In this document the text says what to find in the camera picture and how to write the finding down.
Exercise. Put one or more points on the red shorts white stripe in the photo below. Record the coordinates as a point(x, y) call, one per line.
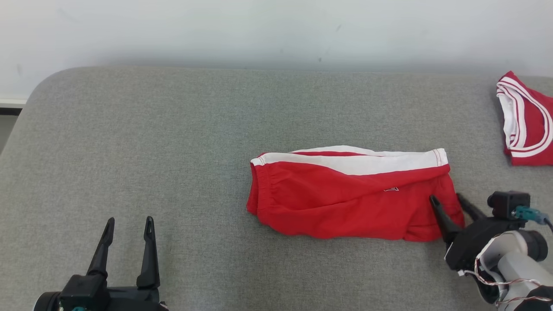
point(337, 203)

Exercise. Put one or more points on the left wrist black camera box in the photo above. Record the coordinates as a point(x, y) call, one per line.
point(84, 291)

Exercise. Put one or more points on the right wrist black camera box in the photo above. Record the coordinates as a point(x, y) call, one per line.
point(507, 203)

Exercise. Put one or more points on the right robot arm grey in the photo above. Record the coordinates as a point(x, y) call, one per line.
point(514, 263)

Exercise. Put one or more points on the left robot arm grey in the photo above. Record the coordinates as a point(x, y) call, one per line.
point(45, 303)

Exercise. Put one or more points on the red jersey white sleeves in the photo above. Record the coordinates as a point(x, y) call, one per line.
point(535, 125)

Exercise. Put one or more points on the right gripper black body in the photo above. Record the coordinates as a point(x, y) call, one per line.
point(475, 242)

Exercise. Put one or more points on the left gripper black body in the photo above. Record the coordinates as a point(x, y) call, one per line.
point(134, 301)

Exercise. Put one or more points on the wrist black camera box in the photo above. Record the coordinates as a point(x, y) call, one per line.
point(84, 291)
point(507, 203)

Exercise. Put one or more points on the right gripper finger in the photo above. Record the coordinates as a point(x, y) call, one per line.
point(445, 224)
point(471, 209)

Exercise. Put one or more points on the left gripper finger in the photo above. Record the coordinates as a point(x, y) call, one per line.
point(149, 259)
point(103, 252)

